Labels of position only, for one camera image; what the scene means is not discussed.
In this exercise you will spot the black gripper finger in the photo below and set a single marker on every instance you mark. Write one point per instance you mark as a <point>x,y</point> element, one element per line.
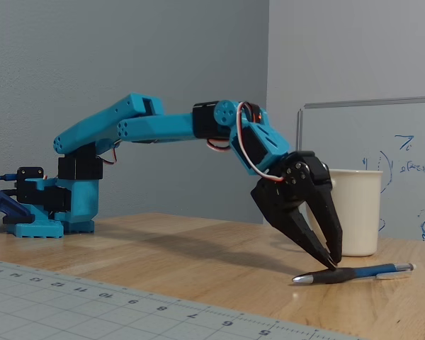
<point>326,219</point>
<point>283,209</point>

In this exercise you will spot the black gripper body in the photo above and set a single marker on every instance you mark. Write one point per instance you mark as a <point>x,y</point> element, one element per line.
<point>282,198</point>

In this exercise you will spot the blue and black ballpoint pen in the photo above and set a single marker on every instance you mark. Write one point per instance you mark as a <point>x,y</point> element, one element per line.
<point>361,272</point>

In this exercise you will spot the whiteboard with blue writing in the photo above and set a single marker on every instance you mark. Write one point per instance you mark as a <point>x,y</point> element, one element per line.
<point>361,148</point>

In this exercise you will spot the grey cutting mat with ruler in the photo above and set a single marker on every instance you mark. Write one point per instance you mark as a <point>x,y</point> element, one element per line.
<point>74,311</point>

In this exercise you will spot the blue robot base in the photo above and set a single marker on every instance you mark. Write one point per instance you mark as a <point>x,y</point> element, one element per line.
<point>78,202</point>

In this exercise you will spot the dark blue table clamp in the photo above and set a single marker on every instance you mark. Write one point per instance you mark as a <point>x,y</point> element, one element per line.
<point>3,205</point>

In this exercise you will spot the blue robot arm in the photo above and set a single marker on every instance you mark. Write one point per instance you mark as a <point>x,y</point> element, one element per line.
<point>92,124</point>

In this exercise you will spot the white ceramic mug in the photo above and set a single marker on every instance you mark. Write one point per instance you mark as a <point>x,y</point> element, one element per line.
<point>361,212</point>

